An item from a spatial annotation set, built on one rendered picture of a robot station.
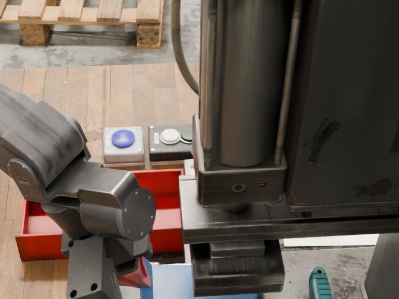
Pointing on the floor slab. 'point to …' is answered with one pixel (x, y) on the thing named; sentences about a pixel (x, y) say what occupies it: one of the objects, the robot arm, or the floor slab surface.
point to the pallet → (84, 18)
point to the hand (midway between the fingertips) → (143, 280)
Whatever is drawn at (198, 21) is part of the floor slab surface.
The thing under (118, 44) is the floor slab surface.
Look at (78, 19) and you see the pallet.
